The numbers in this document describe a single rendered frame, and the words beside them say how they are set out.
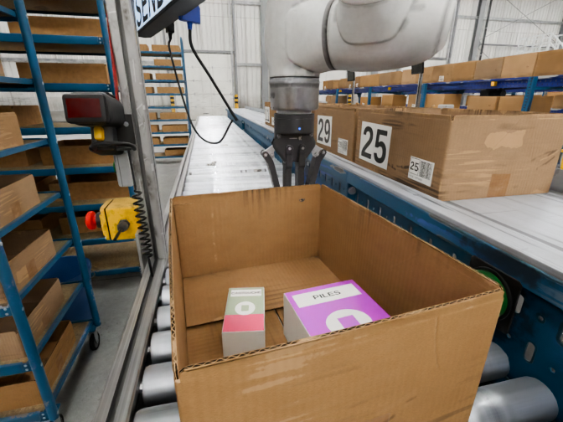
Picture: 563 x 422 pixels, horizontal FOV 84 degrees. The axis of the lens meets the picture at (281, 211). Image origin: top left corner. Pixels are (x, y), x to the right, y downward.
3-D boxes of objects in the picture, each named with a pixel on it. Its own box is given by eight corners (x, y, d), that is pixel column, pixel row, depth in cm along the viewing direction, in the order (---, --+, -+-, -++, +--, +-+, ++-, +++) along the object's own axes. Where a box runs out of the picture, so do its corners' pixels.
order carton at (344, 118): (312, 146, 138) (313, 105, 132) (374, 144, 144) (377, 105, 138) (350, 163, 102) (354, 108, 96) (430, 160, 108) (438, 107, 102)
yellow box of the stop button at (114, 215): (106, 229, 70) (100, 198, 68) (147, 225, 72) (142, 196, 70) (84, 259, 57) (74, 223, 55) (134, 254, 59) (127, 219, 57)
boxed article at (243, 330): (223, 360, 41) (221, 332, 40) (230, 311, 51) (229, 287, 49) (265, 358, 42) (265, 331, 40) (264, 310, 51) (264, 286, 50)
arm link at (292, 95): (265, 79, 59) (265, 112, 61) (275, 76, 51) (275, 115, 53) (311, 79, 61) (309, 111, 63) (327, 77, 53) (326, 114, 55)
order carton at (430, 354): (179, 280, 60) (168, 196, 55) (318, 257, 69) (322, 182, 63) (194, 537, 25) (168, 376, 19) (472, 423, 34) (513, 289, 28)
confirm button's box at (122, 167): (124, 179, 68) (118, 147, 65) (139, 178, 68) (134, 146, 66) (116, 187, 61) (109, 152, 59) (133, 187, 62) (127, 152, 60)
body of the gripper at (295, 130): (309, 110, 63) (308, 156, 66) (267, 110, 61) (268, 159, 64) (322, 112, 56) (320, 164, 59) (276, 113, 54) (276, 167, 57)
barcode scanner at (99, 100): (67, 157, 49) (55, 86, 46) (94, 155, 60) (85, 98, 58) (114, 156, 50) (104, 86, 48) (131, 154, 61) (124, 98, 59)
